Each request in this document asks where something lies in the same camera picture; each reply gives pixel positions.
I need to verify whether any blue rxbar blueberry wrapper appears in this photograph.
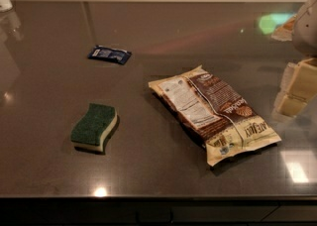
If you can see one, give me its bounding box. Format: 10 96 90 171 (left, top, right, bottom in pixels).
88 46 132 65

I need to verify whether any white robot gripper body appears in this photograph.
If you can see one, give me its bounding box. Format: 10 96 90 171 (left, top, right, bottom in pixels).
292 0 317 57

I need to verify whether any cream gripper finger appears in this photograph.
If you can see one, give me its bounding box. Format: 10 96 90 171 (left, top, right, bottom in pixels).
280 62 297 91
274 57 317 117

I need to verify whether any brown chip bag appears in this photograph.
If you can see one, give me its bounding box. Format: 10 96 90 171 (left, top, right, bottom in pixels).
149 66 280 167

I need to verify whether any green and yellow sponge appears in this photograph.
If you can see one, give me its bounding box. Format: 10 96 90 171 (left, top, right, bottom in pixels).
70 103 118 153

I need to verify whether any white object at table corner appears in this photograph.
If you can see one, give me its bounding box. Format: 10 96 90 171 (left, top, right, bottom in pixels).
0 0 13 12

